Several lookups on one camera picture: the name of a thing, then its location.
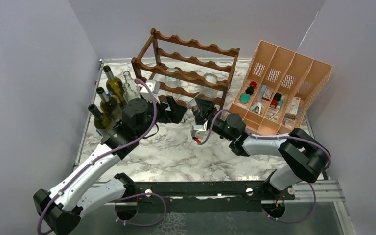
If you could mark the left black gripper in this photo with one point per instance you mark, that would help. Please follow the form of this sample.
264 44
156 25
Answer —
175 115

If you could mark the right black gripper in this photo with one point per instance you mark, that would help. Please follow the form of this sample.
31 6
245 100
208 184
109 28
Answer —
205 107

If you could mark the green wine bottle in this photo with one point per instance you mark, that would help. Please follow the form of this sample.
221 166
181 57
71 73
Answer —
102 121
115 86
109 105

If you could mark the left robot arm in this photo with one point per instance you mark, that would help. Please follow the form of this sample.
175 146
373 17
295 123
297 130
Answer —
63 206

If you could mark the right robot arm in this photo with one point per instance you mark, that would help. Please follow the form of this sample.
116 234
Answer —
305 157

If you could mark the black cap bottle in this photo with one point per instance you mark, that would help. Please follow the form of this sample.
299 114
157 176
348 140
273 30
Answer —
249 90

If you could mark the red cap bottle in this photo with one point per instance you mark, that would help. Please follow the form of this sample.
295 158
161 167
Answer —
253 84

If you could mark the red bottle in organizer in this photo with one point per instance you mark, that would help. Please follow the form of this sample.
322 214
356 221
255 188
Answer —
275 100

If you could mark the green round container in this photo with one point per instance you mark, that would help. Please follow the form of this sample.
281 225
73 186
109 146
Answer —
244 98

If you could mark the red white box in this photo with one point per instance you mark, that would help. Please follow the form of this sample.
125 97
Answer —
267 94

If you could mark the orange plastic organizer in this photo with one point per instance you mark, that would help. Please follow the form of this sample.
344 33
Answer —
286 72

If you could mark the white box in organizer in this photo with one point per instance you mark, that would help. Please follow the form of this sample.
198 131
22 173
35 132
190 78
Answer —
293 107

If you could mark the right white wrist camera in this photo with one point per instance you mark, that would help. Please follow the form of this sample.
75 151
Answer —
198 131

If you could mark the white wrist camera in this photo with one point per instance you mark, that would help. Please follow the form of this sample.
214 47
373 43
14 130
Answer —
154 87
198 131

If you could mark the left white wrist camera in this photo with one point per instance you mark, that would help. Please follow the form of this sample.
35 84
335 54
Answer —
154 87

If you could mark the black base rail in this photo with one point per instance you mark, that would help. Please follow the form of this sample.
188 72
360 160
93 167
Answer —
193 197

